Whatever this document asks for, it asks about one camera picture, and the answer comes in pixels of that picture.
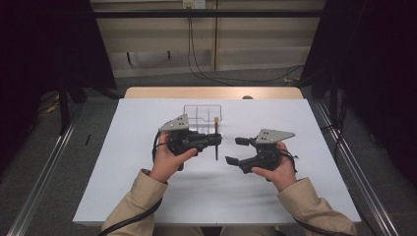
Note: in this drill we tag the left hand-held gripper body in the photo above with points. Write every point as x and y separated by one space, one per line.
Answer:
183 139

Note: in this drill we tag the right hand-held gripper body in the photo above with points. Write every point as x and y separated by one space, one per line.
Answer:
267 154

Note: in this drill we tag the black pen with tan end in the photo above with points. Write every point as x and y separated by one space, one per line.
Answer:
216 124

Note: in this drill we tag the clear acrylic pen holder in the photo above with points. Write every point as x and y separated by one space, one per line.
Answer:
203 114

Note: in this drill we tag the person's right hand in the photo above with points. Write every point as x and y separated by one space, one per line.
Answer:
283 175

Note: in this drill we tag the person's left hand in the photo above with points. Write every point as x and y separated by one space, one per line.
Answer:
165 164

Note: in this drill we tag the black metal stand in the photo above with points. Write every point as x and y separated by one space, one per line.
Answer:
64 108

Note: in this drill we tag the black curtain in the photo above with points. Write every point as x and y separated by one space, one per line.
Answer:
377 65
39 49

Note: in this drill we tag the aluminium floor rail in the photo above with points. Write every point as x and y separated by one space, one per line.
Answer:
41 183
365 183

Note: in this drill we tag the white wall power outlet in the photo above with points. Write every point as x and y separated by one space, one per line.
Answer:
194 4

